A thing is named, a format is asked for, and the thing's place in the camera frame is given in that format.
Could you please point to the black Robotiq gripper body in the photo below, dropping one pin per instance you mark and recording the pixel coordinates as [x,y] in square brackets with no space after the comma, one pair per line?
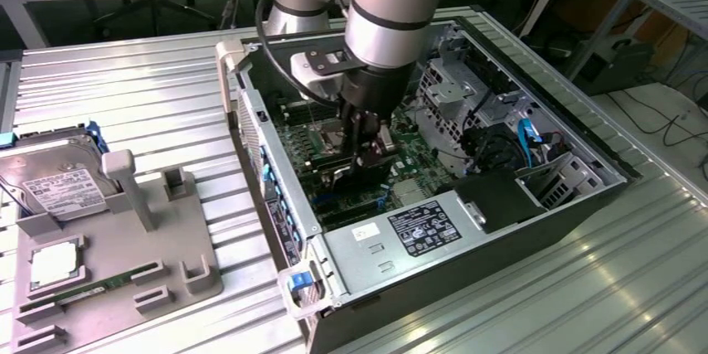
[376,88]

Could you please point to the black graphics card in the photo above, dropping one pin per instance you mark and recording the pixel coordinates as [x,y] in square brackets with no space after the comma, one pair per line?
[366,182]

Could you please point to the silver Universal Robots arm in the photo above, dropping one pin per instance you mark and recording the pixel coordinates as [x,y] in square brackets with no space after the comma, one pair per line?
[387,6]

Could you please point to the CPU socket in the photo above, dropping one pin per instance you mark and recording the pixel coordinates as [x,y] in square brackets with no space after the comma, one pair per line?
[327,136]

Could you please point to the thin socket locking lever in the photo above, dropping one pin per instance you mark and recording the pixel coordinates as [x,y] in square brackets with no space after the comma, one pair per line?
[314,115]

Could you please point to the black RAM slot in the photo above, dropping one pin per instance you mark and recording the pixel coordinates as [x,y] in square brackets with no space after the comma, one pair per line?
[307,117]
[307,107]

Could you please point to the green motherboard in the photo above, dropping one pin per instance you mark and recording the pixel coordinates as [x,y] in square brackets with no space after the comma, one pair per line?
[420,151]

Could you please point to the green RAM stick in slot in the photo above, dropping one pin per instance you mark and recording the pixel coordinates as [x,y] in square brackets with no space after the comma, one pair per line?
[332,164]

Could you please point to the silver chipset heatsink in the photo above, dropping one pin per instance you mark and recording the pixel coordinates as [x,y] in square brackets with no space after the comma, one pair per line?
[412,192]

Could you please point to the silver metal drive cage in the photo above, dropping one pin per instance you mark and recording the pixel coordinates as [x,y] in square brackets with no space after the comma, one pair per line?
[443,122]

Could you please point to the blue expansion slot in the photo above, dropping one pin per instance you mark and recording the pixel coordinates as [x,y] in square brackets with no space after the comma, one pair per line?
[320,200]

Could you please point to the black expansion slot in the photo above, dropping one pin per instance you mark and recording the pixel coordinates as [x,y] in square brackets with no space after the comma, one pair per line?
[354,213]

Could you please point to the black plastic shroud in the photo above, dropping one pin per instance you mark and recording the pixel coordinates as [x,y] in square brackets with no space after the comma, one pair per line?
[492,200]

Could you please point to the silver power supply with label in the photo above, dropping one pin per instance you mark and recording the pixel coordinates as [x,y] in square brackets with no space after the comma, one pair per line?
[366,258]

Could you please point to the blue case latch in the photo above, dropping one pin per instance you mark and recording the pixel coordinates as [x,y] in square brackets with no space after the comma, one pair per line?
[302,281]

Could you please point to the open black PC case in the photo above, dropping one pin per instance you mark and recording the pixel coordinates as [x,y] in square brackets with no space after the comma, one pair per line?
[443,287]

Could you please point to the silver perforated disk bay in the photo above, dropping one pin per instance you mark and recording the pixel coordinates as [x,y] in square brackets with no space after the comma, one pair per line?
[575,180]

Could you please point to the black office chair base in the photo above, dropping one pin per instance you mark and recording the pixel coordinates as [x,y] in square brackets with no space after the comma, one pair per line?
[160,8]

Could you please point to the black box device on floor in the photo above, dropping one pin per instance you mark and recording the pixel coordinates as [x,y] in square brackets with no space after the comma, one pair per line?
[626,64]

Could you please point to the blue plastic disk carrier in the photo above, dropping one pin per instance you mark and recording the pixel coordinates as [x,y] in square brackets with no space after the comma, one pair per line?
[95,132]

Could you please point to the grey parts rack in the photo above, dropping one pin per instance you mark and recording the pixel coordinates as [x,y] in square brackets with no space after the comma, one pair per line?
[111,254]

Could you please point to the silver hard disk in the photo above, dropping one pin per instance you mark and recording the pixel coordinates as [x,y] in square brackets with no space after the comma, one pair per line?
[55,180]

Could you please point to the green RAM stick on rack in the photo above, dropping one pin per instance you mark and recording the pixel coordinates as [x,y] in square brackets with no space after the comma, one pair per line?
[94,285]

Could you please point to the silver CPU chip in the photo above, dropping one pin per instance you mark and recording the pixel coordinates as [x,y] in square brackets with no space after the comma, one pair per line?
[52,263]

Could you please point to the grey metal shelf frame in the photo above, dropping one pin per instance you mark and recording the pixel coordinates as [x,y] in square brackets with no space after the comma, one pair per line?
[675,1]

